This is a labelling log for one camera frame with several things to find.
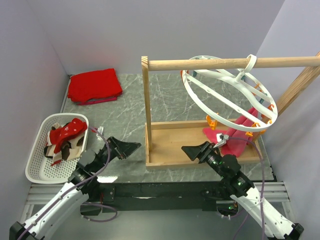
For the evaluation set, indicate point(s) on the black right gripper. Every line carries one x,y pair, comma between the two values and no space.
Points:
194,151

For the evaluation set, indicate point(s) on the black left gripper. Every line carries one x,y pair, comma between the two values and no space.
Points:
123,149

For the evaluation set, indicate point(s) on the cream brown striped sock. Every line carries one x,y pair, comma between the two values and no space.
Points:
70,150

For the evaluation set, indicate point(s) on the red sock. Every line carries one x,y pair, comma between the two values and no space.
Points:
65,133

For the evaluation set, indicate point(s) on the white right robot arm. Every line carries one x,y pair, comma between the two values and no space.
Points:
242,190

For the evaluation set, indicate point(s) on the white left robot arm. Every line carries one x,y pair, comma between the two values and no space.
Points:
81,186

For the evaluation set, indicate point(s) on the white round clip hanger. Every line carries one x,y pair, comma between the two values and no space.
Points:
227,96

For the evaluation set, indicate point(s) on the wooden clothes rack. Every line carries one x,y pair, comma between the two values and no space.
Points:
165,139

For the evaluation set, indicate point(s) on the pink hanging cloth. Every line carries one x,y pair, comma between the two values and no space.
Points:
235,145

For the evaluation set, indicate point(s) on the folded red cloth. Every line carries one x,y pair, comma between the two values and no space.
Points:
94,87

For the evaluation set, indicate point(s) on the orange clip back right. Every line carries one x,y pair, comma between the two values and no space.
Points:
271,107

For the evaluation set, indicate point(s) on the white perforated plastic basket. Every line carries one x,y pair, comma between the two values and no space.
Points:
40,169

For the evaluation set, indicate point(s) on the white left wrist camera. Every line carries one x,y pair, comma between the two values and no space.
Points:
97,130

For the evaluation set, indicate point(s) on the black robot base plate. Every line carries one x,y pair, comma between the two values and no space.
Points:
153,196

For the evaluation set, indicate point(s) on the aluminium frame rail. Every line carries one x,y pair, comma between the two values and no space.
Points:
32,195

